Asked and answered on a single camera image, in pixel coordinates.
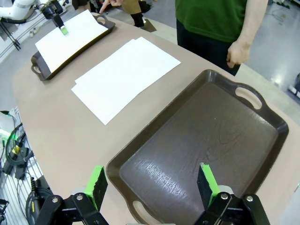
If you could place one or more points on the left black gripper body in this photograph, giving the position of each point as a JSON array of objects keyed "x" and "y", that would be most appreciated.
[{"x": 52, "y": 9}]

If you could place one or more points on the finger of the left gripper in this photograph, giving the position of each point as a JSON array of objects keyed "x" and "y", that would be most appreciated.
[
  {"x": 59, "y": 23},
  {"x": 65, "y": 28}
]

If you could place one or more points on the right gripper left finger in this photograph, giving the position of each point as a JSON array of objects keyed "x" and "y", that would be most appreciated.
[{"x": 99, "y": 187}]

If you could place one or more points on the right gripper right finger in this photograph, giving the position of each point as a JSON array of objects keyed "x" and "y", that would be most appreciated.
[{"x": 206, "y": 185}]

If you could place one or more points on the white A4 paper sheet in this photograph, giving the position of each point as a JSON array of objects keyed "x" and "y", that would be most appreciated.
[
  {"x": 65, "y": 49},
  {"x": 126, "y": 79},
  {"x": 76, "y": 90}
]

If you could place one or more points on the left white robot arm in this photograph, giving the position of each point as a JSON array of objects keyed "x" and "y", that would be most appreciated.
[{"x": 16, "y": 9}]

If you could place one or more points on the person's left forearm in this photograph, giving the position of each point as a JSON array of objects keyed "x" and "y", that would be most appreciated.
[{"x": 253, "y": 25}]

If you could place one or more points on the bystander bare hand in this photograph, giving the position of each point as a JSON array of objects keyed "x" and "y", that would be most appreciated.
[{"x": 114, "y": 2}]

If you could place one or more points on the person's left hand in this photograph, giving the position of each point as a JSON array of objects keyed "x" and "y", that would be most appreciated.
[{"x": 237, "y": 54}]

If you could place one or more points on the brown plastic serving tray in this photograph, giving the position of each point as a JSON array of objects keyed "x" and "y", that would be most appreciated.
[
  {"x": 187, "y": 140},
  {"x": 37, "y": 61}
]

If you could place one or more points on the black cylindrical device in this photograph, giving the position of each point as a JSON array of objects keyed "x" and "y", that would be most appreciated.
[{"x": 38, "y": 199}]

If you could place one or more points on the bystander in brown apron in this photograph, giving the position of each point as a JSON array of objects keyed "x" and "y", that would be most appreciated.
[{"x": 131, "y": 5}]

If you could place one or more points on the black power adapter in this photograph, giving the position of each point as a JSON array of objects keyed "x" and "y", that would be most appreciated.
[{"x": 23, "y": 164}]

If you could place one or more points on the person in green shirt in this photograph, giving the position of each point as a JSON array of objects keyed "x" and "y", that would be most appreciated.
[{"x": 211, "y": 18}]

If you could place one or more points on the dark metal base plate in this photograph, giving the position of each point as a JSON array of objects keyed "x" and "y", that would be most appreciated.
[{"x": 150, "y": 25}]

